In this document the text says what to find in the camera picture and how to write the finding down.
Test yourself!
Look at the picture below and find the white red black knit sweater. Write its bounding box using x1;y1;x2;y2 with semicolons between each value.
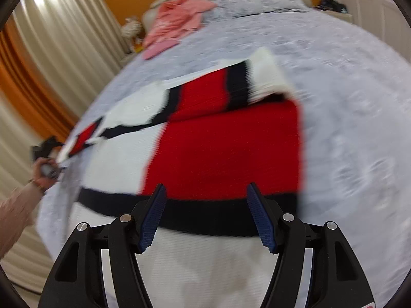
66;47;300;307

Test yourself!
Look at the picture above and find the pink clothes pile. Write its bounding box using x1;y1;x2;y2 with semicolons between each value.
142;0;217;60

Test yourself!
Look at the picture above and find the left hand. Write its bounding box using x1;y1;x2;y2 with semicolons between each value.
32;158;59;193

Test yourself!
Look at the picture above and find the orange curtain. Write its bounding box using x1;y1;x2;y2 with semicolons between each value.
1;17;77;142

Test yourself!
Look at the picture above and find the cream curtain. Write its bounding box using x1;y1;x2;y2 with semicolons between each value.
0;0;130;296

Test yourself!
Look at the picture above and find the grey butterfly bed sheet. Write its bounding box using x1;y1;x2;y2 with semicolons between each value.
37;11;410;307

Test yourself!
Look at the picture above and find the grey patterned pillow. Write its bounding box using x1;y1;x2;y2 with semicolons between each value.
203;0;311;22

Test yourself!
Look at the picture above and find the right nightstand with items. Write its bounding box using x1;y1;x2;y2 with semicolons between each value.
314;0;353;24

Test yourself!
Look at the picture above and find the white wardrobe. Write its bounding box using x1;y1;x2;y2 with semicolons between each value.
335;0;410;61

